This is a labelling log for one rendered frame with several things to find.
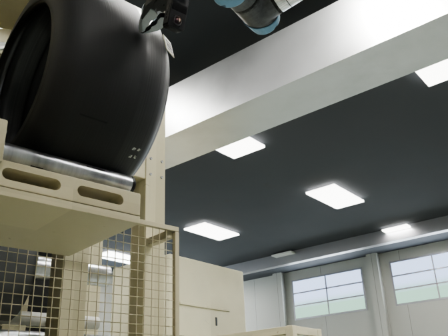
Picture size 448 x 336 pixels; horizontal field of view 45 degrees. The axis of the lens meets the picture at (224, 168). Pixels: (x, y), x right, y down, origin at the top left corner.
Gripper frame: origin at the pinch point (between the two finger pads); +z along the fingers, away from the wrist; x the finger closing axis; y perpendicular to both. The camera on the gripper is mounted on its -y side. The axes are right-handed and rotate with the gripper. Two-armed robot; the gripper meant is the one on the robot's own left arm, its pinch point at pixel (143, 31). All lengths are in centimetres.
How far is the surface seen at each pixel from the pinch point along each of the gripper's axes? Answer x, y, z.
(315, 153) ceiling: -578, 323, 351
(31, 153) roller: 18.7, -31.1, 19.0
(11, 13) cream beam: 13, 47, 58
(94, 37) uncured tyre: 12.3, -6.5, 2.4
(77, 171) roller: 7.5, -32.4, 19.2
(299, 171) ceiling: -610, 330, 414
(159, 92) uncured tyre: -7.0, -13.0, 4.7
